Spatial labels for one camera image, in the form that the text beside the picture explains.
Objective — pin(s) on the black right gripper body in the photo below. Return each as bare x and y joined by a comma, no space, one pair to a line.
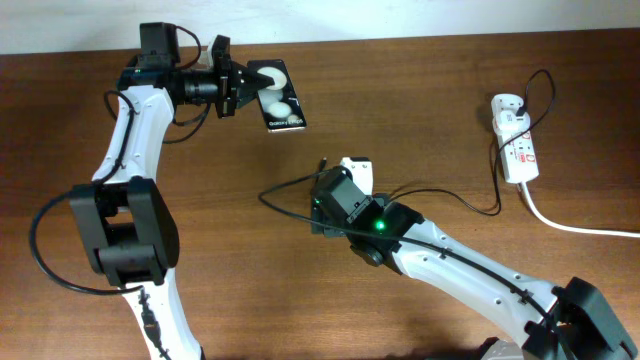
329,226

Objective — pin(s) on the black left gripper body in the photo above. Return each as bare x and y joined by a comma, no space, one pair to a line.
224,87

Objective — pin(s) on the black smartphone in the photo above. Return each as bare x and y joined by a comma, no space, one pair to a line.
279,103

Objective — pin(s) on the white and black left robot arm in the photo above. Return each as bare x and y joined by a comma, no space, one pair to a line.
127,230

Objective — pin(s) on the white charger plug adapter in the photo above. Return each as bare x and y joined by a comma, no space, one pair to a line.
507,121

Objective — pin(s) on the white power strip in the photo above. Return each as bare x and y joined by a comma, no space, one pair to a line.
516,149

